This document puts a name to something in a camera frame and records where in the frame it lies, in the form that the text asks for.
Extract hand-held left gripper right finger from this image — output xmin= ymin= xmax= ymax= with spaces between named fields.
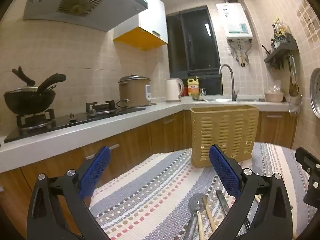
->
xmin=209 ymin=144 xmax=294 ymax=240

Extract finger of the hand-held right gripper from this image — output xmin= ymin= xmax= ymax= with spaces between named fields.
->
xmin=295 ymin=147 xmax=320 ymax=205

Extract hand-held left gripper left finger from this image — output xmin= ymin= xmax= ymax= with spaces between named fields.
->
xmin=26 ymin=145 xmax=112 ymax=240

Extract beige slotted utensil basket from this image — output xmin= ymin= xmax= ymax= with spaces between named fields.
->
xmin=190 ymin=105 xmax=260 ymax=168

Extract pale chopstick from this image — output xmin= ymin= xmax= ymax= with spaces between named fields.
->
xmin=197 ymin=211 xmax=203 ymax=240

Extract dark metal utensil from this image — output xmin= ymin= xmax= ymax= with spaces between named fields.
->
xmin=215 ymin=190 xmax=229 ymax=214

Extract metal pizza cutter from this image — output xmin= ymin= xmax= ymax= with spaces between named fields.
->
xmin=184 ymin=193 xmax=208 ymax=240

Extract white kitchen countertop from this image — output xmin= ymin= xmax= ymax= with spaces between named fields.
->
xmin=0 ymin=96 xmax=297 ymax=173

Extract black gas stove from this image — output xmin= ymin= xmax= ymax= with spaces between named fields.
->
xmin=4 ymin=100 xmax=157 ymax=143

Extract hanging metal ladle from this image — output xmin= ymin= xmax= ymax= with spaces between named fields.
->
xmin=289 ymin=92 xmax=303 ymax=117

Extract striped woven mat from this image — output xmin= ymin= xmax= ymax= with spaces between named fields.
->
xmin=89 ymin=142 xmax=318 ymax=240

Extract round steel tray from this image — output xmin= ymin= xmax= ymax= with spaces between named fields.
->
xmin=309 ymin=69 xmax=320 ymax=119

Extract pink bowl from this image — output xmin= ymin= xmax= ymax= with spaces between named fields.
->
xmin=264 ymin=92 xmax=285 ymax=102

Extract steel sink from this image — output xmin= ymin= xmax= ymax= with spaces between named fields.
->
xmin=205 ymin=97 xmax=263 ymax=103

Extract brown rice cooker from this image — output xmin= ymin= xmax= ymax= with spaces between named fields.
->
xmin=118 ymin=74 xmax=152 ymax=107

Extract yellow oil bottle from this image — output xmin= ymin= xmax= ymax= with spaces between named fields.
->
xmin=187 ymin=77 xmax=200 ymax=100

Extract metal faucet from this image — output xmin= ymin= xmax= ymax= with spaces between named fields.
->
xmin=219 ymin=64 xmax=240 ymax=102

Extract cream electric kettle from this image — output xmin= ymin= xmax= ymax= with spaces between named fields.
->
xmin=165 ymin=78 xmax=184 ymax=102

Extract black wok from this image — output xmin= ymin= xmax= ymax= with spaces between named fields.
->
xmin=4 ymin=66 xmax=57 ymax=115

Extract water heater pipes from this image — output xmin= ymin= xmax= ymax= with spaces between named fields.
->
xmin=227 ymin=39 xmax=251 ymax=67

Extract row of seasoning bottles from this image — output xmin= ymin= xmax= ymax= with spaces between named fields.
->
xmin=271 ymin=17 xmax=292 ymax=50

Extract dark window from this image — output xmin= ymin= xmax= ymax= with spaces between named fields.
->
xmin=165 ymin=6 xmax=223 ymax=96

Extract white gas water heater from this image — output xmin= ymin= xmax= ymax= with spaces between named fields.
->
xmin=215 ymin=2 xmax=253 ymax=40

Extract grey range hood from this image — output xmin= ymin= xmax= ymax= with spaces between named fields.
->
xmin=23 ymin=0 xmax=148 ymax=33

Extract black-handled pan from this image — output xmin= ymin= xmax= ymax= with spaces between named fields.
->
xmin=10 ymin=73 xmax=67 ymax=95

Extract grey wall rack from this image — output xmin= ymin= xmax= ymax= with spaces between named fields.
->
xmin=264 ymin=34 xmax=300 ymax=70

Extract white yellow wall cabinet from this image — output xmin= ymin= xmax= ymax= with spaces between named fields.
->
xmin=113 ymin=0 xmax=169 ymax=51

